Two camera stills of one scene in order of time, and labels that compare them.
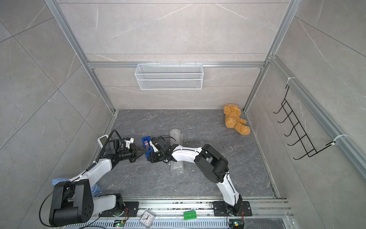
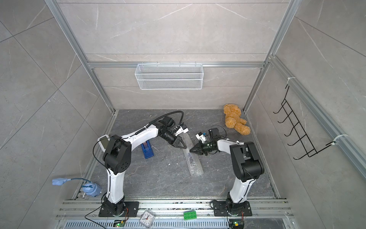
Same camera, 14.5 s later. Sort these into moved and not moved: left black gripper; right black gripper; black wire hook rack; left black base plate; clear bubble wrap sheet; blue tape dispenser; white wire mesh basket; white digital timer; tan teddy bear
Moved: right black gripper; left black gripper; clear bubble wrap sheet
Not moved: tan teddy bear; white wire mesh basket; left black base plate; white digital timer; black wire hook rack; blue tape dispenser
